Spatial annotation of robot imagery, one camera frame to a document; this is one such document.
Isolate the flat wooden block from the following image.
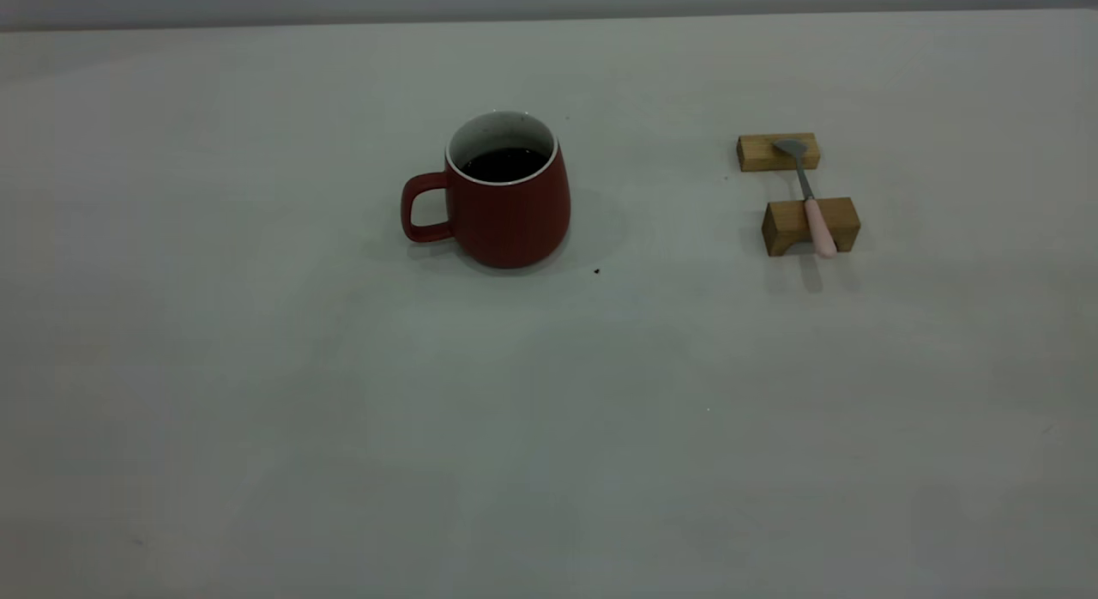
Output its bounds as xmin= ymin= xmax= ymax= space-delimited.
xmin=737 ymin=133 xmax=821 ymax=172

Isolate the pink handled metal spoon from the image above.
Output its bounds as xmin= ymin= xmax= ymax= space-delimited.
xmin=774 ymin=138 xmax=838 ymax=259

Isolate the red ceramic mug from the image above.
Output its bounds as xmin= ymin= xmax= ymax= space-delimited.
xmin=401 ymin=110 xmax=572 ymax=269

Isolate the arched wooden block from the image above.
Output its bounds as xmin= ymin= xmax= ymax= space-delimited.
xmin=762 ymin=197 xmax=861 ymax=257

